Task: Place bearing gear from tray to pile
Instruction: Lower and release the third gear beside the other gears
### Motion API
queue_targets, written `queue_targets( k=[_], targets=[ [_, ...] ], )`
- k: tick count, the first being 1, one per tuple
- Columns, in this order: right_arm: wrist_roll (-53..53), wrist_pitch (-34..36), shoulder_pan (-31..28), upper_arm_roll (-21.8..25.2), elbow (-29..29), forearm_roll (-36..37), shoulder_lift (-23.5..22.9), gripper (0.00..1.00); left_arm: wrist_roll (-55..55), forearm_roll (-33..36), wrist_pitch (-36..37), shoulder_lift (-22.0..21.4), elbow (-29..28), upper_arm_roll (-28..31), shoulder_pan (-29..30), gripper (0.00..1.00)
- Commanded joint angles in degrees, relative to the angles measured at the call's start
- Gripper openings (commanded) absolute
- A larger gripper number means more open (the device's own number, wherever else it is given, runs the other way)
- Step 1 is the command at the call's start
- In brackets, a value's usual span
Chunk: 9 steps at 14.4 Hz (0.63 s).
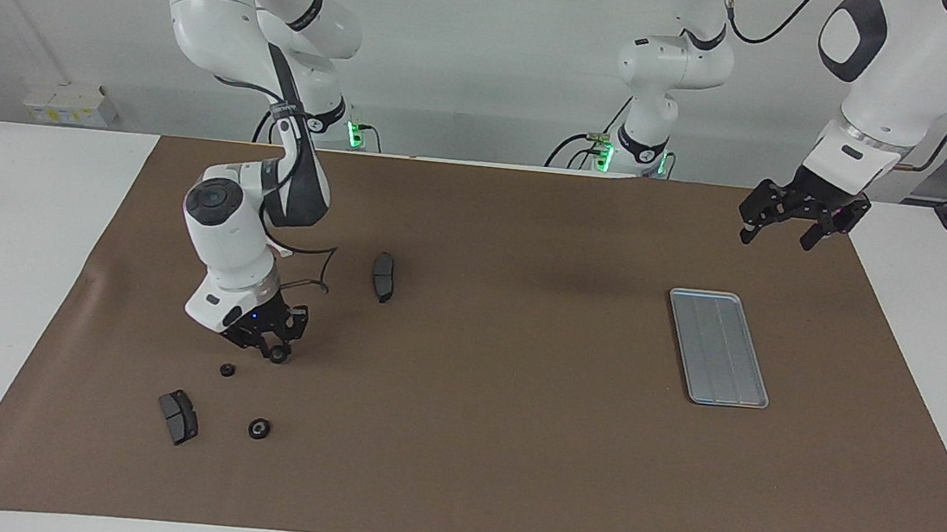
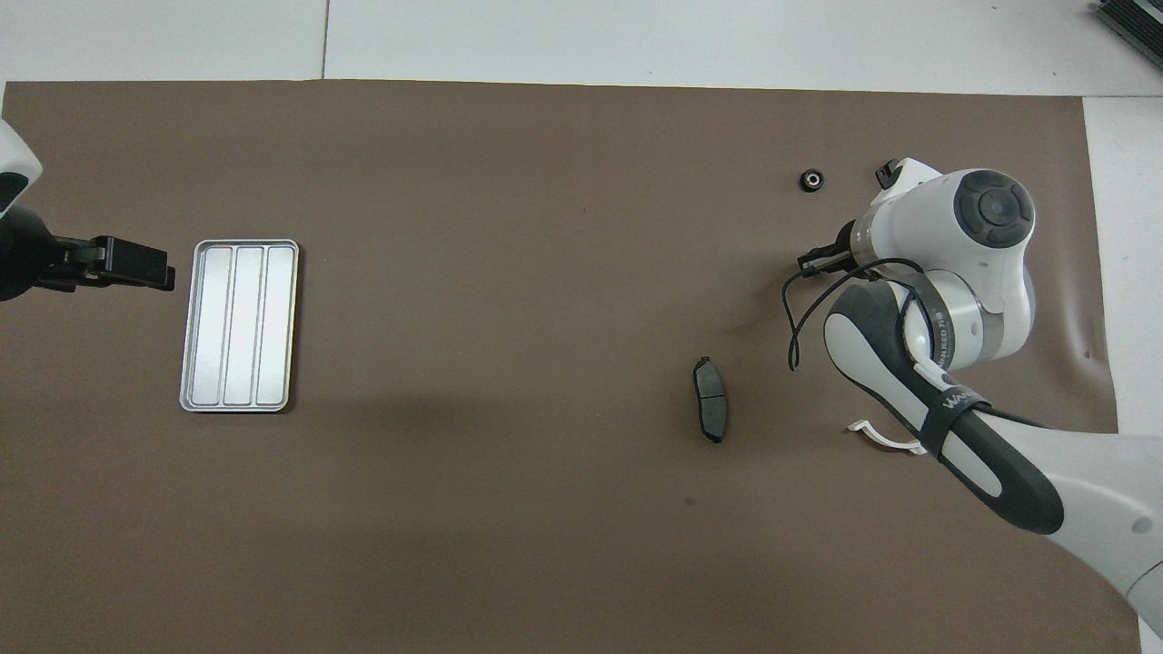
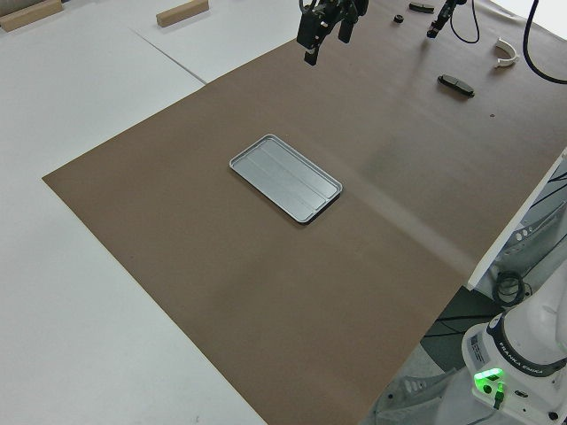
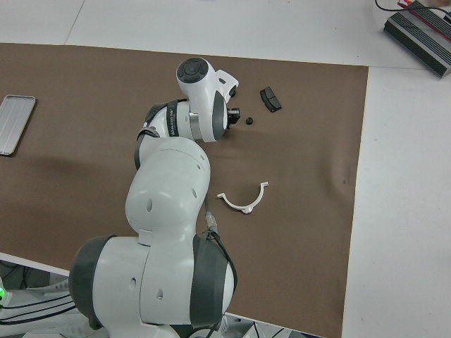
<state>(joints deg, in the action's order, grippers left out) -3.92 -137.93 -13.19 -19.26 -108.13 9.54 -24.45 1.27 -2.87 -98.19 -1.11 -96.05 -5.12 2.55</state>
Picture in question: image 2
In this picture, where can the long dark brake pad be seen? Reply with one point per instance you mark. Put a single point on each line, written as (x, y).
(710, 400)

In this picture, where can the grey ribbed equipment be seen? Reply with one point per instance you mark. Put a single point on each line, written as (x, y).
(1136, 23)

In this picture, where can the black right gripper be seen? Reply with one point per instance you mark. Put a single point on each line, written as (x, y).
(849, 245)

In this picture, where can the silver metal tray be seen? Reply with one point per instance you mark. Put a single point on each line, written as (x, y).
(241, 327)

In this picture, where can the black bearing gear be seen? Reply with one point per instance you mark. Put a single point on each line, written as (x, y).
(811, 179)

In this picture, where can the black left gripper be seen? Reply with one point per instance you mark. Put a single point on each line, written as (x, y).
(23, 254)

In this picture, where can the brown table mat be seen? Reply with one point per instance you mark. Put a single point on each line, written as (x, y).
(500, 527)

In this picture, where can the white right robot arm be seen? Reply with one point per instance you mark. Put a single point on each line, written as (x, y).
(1090, 472)

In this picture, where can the white curved plastic bracket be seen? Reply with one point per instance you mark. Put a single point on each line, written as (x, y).
(858, 425)

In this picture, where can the short grey brake pad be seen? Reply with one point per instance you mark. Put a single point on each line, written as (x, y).
(886, 174)

